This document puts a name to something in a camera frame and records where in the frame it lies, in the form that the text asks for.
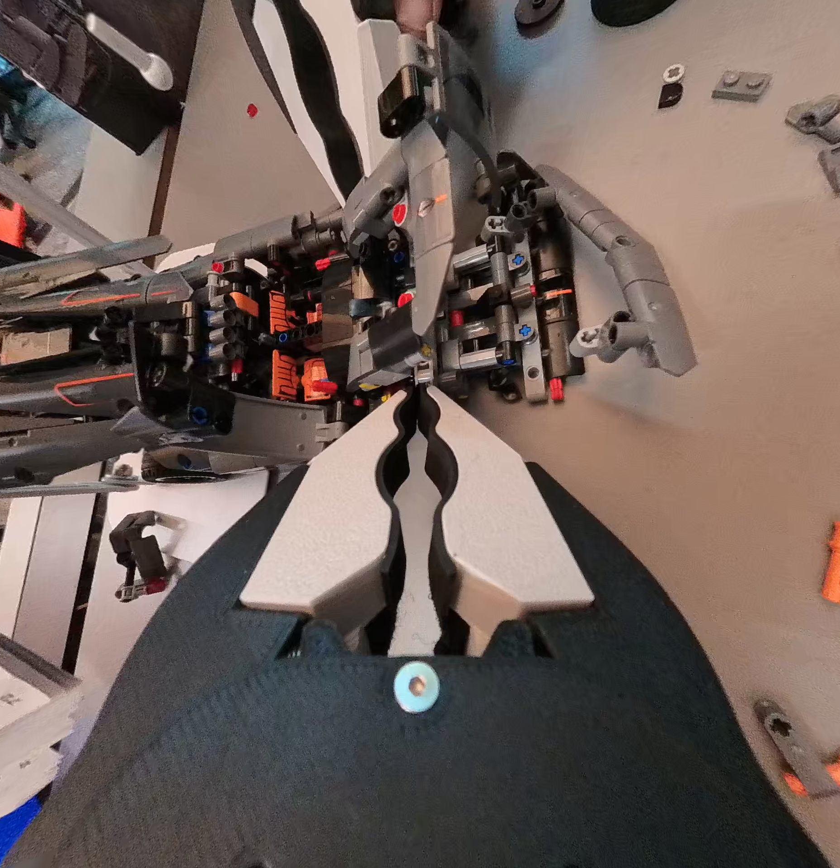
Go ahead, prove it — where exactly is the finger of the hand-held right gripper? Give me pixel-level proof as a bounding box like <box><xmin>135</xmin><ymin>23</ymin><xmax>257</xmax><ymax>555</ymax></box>
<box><xmin>356</xmin><ymin>18</ymin><xmax>408</xmax><ymax>176</ymax></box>
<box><xmin>230</xmin><ymin>0</ymin><xmax>364</xmax><ymax>206</ymax></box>

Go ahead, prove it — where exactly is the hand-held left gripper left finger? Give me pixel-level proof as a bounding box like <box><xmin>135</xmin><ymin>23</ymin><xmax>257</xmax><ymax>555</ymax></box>
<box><xmin>239</xmin><ymin>388</ymin><xmax>419</xmax><ymax>653</ymax></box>

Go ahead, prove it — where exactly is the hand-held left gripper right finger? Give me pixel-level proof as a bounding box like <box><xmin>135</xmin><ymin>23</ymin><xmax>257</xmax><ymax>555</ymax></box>
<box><xmin>418</xmin><ymin>385</ymin><xmax>595</xmax><ymax>655</ymax></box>

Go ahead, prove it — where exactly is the grey lego car model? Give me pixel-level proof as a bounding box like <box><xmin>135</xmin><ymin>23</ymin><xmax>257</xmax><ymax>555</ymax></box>
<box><xmin>0</xmin><ymin>20</ymin><xmax>587</xmax><ymax>489</ymax></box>

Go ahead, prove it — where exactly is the grey lego panel strip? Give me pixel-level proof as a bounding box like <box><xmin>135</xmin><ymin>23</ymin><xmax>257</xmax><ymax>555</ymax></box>
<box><xmin>536</xmin><ymin>164</ymin><xmax>697</xmax><ymax>378</ymax></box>

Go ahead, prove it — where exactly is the black lego sub-assembly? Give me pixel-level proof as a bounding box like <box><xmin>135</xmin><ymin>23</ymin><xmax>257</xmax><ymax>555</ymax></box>
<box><xmin>110</xmin><ymin>510</ymin><xmax>188</xmax><ymax>602</ymax></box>

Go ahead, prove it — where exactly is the black lego wheel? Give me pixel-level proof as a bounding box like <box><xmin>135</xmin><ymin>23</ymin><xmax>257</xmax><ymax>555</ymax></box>
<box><xmin>591</xmin><ymin>0</ymin><xmax>678</xmax><ymax>28</ymax></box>

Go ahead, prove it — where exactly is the orange lego pin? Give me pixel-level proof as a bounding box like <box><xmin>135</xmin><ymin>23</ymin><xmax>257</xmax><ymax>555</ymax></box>
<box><xmin>821</xmin><ymin>521</ymin><xmax>840</xmax><ymax>604</ymax></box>

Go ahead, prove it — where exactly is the grey two-stud lego plate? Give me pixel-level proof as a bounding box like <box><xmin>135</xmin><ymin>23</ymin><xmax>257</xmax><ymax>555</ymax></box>
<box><xmin>711</xmin><ymin>69</ymin><xmax>773</xmax><ymax>103</ymax></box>

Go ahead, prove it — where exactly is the grey lego connector assembly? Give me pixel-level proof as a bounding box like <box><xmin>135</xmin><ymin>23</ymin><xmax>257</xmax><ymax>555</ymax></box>
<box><xmin>784</xmin><ymin>95</ymin><xmax>840</xmax><ymax>195</ymax></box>

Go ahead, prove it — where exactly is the person's right hand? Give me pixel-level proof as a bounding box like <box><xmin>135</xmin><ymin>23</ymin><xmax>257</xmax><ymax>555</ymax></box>
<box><xmin>391</xmin><ymin>0</ymin><xmax>449</xmax><ymax>39</ymax></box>

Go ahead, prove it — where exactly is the white rounded mat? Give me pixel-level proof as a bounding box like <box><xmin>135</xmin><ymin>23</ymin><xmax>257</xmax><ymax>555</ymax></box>
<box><xmin>74</xmin><ymin>468</ymin><xmax>272</xmax><ymax>679</ymax></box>

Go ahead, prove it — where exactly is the grey metal bar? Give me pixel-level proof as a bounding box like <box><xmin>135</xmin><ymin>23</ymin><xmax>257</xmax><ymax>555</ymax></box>
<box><xmin>0</xmin><ymin>156</ymin><xmax>116</xmax><ymax>253</ymax></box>

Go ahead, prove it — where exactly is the grey box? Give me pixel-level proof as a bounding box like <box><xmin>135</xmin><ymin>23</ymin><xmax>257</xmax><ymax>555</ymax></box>
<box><xmin>0</xmin><ymin>624</ymin><xmax>83</xmax><ymax>808</ymax></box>

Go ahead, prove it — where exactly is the grey liftarm with orange pins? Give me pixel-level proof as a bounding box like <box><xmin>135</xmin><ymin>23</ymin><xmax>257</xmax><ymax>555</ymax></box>
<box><xmin>754</xmin><ymin>698</ymin><xmax>840</xmax><ymax>800</ymax></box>

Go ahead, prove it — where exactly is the thin metal bracket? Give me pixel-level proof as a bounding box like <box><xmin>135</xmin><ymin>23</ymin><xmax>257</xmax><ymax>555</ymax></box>
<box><xmin>0</xmin><ymin>475</ymin><xmax>141</xmax><ymax>501</ymax></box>

